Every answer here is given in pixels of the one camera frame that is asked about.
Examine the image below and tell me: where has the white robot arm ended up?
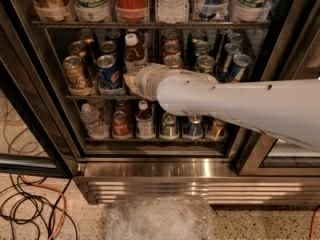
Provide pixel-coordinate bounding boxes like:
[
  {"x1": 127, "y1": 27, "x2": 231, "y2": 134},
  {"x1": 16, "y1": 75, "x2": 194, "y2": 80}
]
[{"x1": 124, "y1": 63, "x2": 320, "y2": 151}]

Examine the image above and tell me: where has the red Coca-Cola bottle top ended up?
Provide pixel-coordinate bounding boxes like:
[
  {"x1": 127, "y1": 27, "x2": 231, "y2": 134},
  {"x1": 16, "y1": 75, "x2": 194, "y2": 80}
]
[{"x1": 117, "y1": 0, "x2": 148, "y2": 22}]

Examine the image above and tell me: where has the orange cable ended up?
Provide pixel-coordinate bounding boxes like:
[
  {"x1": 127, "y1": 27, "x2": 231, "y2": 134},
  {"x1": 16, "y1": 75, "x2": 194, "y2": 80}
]
[{"x1": 19, "y1": 173, "x2": 68, "y2": 240}]

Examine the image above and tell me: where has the left fridge glass door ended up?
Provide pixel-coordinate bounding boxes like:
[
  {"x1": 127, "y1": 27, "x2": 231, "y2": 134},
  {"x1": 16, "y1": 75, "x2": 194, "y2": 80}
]
[{"x1": 0, "y1": 25, "x2": 77, "y2": 178}]

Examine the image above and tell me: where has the clear water bottle top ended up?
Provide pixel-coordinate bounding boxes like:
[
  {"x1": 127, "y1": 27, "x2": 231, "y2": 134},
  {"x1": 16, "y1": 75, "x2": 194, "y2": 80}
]
[{"x1": 155, "y1": 0, "x2": 189, "y2": 24}]

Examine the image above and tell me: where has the blue Pepsi can front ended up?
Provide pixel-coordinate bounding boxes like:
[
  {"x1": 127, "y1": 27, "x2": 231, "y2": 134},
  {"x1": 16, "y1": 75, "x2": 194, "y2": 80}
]
[{"x1": 97, "y1": 55, "x2": 123, "y2": 90}]

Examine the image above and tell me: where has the clear water bottle lower shelf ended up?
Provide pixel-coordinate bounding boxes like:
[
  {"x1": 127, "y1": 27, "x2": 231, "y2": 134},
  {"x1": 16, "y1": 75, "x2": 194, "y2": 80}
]
[{"x1": 80, "y1": 103, "x2": 109, "y2": 140}]

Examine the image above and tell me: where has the white green soda bottle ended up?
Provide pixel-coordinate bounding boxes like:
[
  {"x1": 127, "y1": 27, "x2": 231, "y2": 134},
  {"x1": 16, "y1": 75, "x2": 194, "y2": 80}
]
[{"x1": 75, "y1": 0, "x2": 108, "y2": 22}]

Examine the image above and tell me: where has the green can lower shelf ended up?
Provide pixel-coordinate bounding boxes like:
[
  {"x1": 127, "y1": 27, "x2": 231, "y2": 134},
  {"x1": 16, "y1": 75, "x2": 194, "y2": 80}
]
[{"x1": 160, "y1": 112, "x2": 178, "y2": 139}]

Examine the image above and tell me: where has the clear plastic bag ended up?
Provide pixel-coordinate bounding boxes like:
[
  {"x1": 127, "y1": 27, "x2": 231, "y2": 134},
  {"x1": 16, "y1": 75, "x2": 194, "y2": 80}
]
[{"x1": 106, "y1": 196, "x2": 216, "y2": 240}]

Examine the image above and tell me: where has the red can lower shelf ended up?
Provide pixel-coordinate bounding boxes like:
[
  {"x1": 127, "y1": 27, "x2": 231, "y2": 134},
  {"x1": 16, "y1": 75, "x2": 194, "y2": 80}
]
[{"x1": 112, "y1": 111, "x2": 131, "y2": 137}]

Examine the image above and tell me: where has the brown tea bottle white cap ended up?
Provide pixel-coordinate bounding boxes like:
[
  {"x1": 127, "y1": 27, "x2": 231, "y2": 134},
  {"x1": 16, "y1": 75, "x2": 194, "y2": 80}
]
[{"x1": 124, "y1": 33, "x2": 147, "y2": 73}]

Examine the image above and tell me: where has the black cable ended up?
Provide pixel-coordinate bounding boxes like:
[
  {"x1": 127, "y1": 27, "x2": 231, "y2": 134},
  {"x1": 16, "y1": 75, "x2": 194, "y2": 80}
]
[{"x1": 0, "y1": 173, "x2": 79, "y2": 240}]

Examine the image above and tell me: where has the red Coca-Cola can front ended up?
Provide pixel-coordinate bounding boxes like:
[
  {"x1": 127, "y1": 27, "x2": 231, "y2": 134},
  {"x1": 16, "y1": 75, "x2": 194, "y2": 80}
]
[{"x1": 164, "y1": 55, "x2": 184, "y2": 69}]

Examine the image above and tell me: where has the gold can front left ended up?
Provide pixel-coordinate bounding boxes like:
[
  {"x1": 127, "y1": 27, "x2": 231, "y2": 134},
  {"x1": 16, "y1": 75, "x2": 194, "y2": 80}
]
[{"x1": 62, "y1": 55, "x2": 93, "y2": 90}]

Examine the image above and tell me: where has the blue slim can front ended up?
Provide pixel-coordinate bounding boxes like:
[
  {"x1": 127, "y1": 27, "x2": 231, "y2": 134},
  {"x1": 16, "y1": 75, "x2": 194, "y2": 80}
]
[{"x1": 227, "y1": 53, "x2": 251, "y2": 82}]

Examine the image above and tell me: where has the tea bottle lower shelf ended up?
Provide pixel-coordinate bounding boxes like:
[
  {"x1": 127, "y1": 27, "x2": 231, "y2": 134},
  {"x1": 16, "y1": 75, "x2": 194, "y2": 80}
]
[{"x1": 135, "y1": 100, "x2": 155, "y2": 139}]

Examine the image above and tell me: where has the blue can lower shelf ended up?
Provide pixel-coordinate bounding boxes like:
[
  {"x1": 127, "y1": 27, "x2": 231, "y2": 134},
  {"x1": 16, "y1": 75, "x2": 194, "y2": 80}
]
[{"x1": 183, "y1": 115, "x2": 203, "y2": 139}]

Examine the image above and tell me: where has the steel fridge base grille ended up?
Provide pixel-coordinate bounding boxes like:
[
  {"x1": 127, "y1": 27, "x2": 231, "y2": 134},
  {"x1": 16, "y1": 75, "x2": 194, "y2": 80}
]
[{"x1": 74, "y1": 177, "x2": 320, "y2": 206}]

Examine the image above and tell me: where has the green can front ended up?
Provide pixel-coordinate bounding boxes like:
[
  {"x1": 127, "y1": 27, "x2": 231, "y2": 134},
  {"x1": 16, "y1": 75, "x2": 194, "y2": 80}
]
[{"x1": 195, "y1": 55, "x2": 216, "y2": 74}]

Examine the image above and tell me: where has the gold can lower shelf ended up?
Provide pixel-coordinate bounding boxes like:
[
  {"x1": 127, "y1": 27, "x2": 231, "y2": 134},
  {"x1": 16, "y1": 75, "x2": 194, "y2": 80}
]
[{"x1": 206, "y1": 118, "x2": 227, "y2": 141}]

